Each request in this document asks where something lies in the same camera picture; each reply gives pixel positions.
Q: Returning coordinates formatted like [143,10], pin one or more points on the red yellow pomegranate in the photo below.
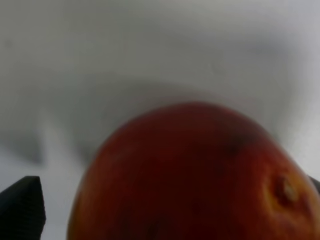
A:
[194,171]

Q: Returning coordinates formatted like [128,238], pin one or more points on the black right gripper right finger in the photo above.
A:
[315,184]

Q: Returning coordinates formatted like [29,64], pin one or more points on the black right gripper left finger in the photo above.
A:
[22,210]

